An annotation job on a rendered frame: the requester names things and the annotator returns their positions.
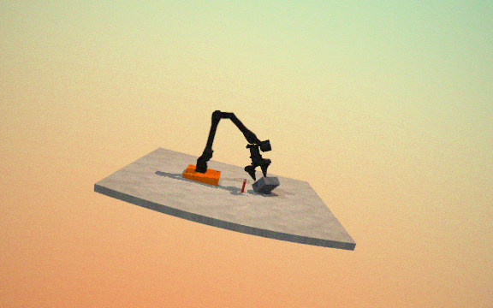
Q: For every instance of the grey sloped panel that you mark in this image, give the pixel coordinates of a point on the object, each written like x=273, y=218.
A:
x=265, y=185

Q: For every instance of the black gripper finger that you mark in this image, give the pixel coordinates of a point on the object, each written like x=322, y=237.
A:
x=252, y=174
x=264, y=168

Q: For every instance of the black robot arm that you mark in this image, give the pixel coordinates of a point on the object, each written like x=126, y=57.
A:
x=201, y=166

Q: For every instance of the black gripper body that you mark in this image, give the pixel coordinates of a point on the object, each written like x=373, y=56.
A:
x=256, y=160

